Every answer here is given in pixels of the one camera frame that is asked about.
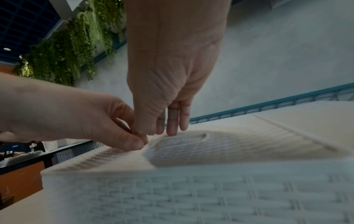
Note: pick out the person's left hand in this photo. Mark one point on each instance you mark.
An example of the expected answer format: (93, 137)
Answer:
(91, 116)

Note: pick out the person's right hand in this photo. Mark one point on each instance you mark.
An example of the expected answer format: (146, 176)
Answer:
(171, 54)

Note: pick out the white tissue box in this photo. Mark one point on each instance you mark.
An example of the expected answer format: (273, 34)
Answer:
(193, 196)

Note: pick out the person's left forearm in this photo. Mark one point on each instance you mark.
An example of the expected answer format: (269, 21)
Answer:
(22, 105)

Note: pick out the orange cabinet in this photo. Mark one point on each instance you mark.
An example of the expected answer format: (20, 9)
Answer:
(19, 186)

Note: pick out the blue mesh fence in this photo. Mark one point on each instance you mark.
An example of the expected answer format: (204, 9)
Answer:
(276, 106)

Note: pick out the green plant wall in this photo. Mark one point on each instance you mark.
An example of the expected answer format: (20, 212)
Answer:
(63, 50)

